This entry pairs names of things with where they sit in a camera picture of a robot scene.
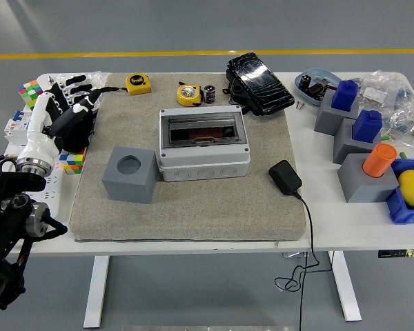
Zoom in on grey-brown mat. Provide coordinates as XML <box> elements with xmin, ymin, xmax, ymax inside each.
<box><xmin>68</xmin><ymin>72</ymin><xmax>306</xmax><ymax>242</ymax></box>

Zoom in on blue block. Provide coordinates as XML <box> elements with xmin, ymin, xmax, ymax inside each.
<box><xmin>351</xmin><ymin>110</ymin><xmax>383</xmax><ymax>143</ymax></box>
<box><xmin>331</xmin><ymin>79</ymin><xmax>359</xmax><ymax>112</ymax></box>

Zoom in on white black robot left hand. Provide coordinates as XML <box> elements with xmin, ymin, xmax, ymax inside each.
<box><xmin>17</xmin><ymin>73</ymin><xmax>103</xmax><ymax>172</ymax></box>

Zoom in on white circuit breaker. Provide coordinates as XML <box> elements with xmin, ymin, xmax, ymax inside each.
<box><xmin>3</xmin><ymin>110</ymin><xmax>35</xmax><ymax>148</ymax></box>

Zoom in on white table leg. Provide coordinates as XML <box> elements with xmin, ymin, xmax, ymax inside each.
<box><xmin>83</xmin><ymin>255</ymin><xmax>110</xmax><ymax>328</ymax></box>
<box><xmin>331</xmin><ymin>250</ymin><xmax>362</xmax><ymax>322</ymax></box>

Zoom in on colourful rubik's cube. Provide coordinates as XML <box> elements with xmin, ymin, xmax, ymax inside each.
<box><xmin>59</xmin><ymin>148</ymin><xmax>88</xmax><ymax>174</ymax></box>
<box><xmin>17</xmin><ymin>79</ymin><xmax>48</xmax><ymax>112</ymax></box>

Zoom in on black power adapter plug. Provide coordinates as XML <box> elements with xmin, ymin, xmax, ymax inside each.
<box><xmin>268</xmin><ymin>159</ymin><xmax>304</xmax><ymax>197</ymax></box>

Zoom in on grey electrical junction box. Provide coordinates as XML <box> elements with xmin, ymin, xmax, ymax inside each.
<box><xmin>158</xmin><ymin>105</ymin><xmax>252</xmax><ymax>183</ymax></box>

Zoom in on black adapter cord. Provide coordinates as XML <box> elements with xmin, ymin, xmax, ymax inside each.
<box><xmin>274</xmin><ymin>191</ymin><xmax>333</xmax><ymax>331</ymax></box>

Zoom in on blue plastic bin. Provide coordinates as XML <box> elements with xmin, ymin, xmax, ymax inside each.
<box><xmin>385</xmin><ymin>157</ymin><xmax>414</xmax><ymax>225</ymax></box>

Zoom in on white power strip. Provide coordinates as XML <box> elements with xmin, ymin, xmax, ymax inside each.
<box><xmin>29</xmin><ymin>165</ymin><xmax>65</xmax><ymax>219</ymax></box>

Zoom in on black cloth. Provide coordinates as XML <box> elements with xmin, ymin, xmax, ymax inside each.
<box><xmin>57</xmin><ymin>105</ymin><xmax>95</xmax><ymax>153</ymax></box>

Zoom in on yellow tape measure black strap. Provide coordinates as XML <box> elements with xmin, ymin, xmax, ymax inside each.
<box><xmin>95</xmin><ymin>73</ymin><xmax>152</xmax><ymax>96</ymax></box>

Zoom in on grey cube holder round hole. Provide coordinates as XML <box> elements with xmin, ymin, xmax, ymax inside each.
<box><xmin>101</xmin><ymin>146</ymin><xmax>159</xmax><ymax>205</ymax></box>

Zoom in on light blue dish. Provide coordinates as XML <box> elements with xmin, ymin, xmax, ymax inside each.
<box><xmin>294</xmin><ymin>67</ymin><xmax>342</xmax><ymax>107</ymax></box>

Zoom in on brown component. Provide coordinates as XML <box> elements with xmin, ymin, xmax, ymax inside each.
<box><xmin>305</xmin><ymin>82</ymin><xmax>327</xmax><ymax>101</ymax></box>

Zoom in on clear plastic parts bag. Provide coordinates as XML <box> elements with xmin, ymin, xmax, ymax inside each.
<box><xmin>382</xmin><ymin>103</ymin><xmax>414</xmax><ymax>146</ymax></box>
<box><xmin>357</xmin><ymin>70</ymin><xmax>414</xmax><ymax>113</ymax></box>

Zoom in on glossy black case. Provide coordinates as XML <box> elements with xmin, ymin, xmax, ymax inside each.
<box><xmin>222</xmin><ymin>51</ymin><xmax>296</xmax><ymax>117</ymax></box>

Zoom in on black table control panel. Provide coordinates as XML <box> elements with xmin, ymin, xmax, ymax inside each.
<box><xmin>377</xmin><ymin>248</ymin><xmax>414</xmax><ymax>259</ymax></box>

